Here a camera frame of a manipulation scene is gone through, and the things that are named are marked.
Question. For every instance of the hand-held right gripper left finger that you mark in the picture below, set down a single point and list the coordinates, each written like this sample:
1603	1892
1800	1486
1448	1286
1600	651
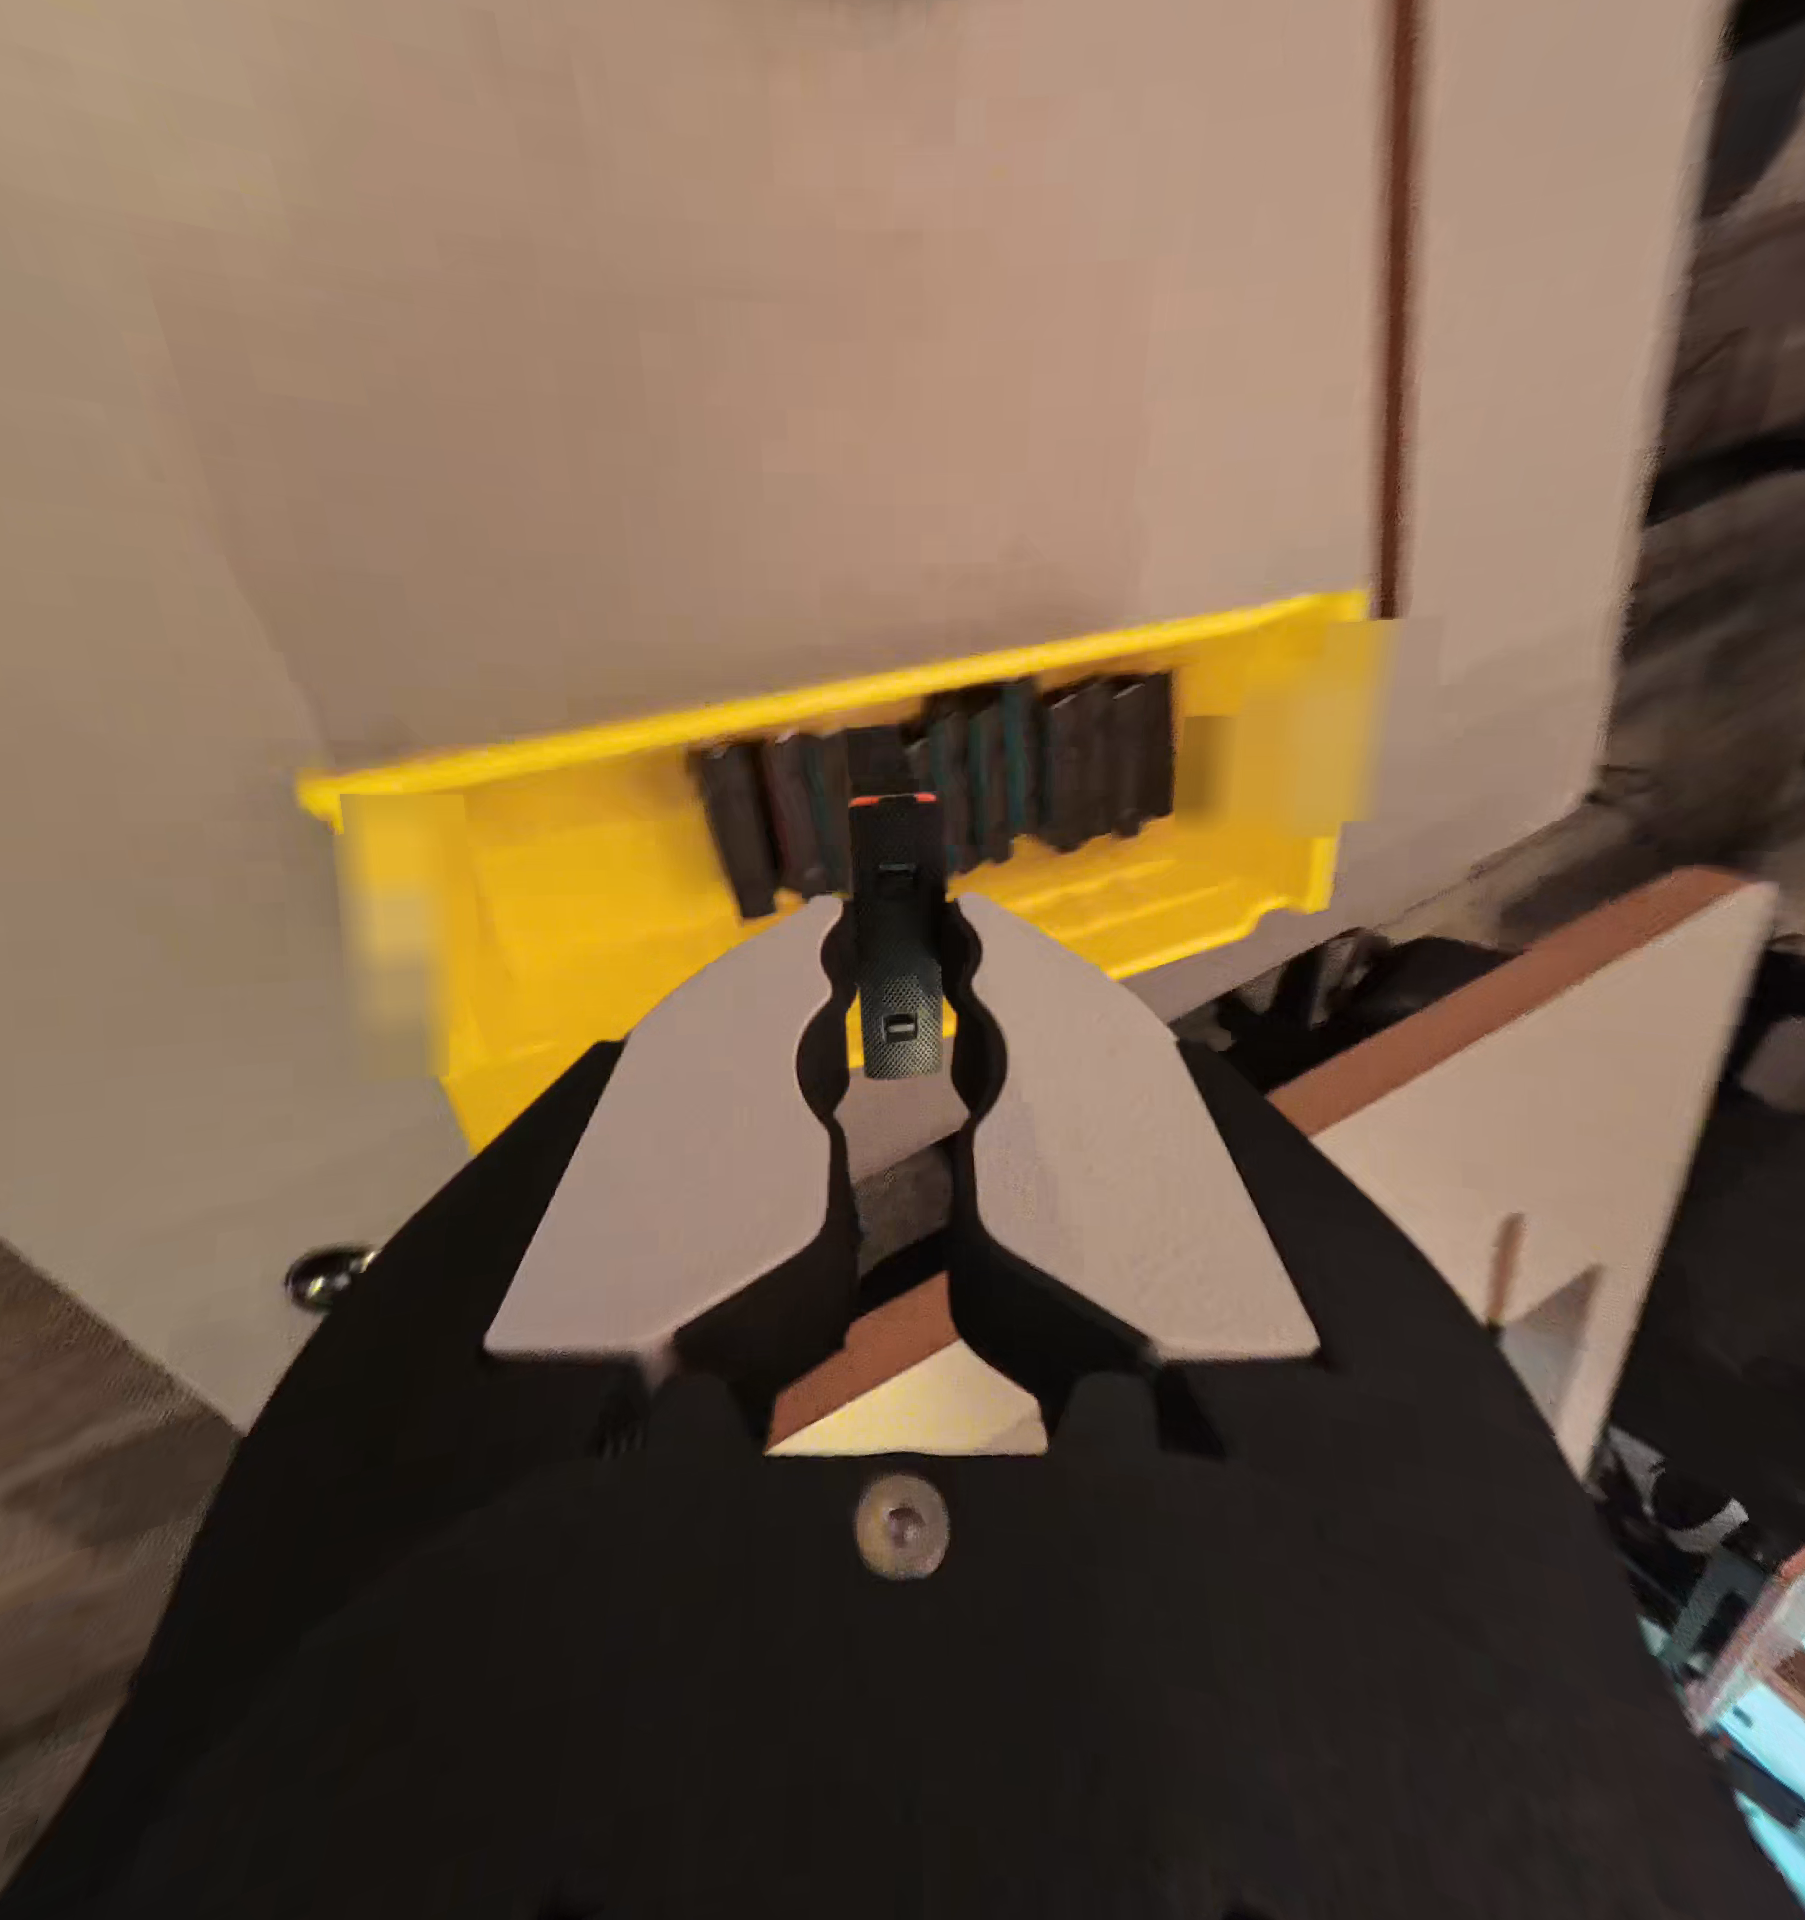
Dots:
663	1185

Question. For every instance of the yellow plastic bin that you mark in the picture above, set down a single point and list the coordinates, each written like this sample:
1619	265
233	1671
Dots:
618	872

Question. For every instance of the row of black batteries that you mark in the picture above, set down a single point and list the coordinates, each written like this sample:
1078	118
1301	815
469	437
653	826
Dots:
1082	765

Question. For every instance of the black battery with orange edge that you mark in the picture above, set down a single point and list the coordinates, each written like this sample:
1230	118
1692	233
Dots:
897	1021

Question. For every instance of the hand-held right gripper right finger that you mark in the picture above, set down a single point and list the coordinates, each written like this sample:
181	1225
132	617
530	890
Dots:
1125	1185

